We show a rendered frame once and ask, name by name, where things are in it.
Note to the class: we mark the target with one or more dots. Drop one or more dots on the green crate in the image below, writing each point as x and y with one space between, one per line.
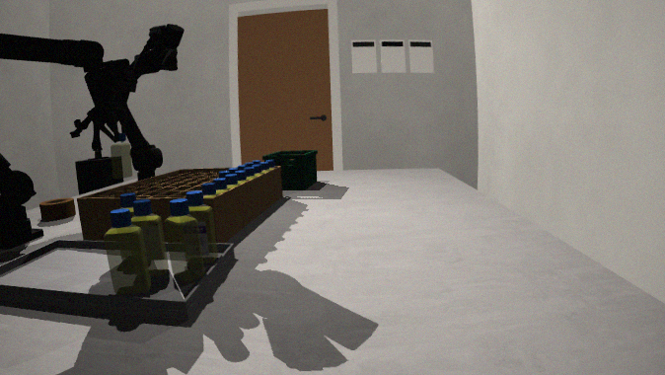
297 174

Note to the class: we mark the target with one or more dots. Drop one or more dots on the brown cardboard divided carton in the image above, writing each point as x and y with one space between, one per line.
233 209

